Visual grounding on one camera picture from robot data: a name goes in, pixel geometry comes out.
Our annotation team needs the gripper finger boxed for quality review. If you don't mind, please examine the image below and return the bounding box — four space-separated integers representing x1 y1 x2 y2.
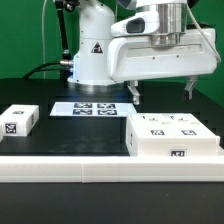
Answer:
127 81 140 105
184 76 198 100

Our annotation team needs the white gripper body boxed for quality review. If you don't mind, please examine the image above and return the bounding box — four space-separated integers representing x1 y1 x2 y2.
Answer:
107 29 217 82

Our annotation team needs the white cabinet body box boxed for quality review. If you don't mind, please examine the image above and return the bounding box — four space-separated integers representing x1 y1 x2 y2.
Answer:
125 113 221 157

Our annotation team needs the white cabinet top block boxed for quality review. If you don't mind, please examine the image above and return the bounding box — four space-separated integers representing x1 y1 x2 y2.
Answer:
0 104 39 137

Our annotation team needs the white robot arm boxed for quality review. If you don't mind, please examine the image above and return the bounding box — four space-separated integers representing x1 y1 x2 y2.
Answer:
68 0 221 104

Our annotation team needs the white base tag plate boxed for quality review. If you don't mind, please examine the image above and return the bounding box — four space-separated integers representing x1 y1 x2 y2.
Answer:
50 102 136 117

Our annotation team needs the white L-shaped fence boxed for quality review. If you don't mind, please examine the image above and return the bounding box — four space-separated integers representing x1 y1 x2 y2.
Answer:
0 132 224 183

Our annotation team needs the black cable bundle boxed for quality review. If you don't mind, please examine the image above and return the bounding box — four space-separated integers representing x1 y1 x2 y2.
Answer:
22 60 74 80

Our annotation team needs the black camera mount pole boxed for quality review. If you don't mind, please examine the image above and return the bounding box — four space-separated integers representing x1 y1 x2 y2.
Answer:
54 0 80 60

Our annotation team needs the grey hanging cable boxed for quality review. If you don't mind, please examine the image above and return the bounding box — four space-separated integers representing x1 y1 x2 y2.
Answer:
41 0 49 80

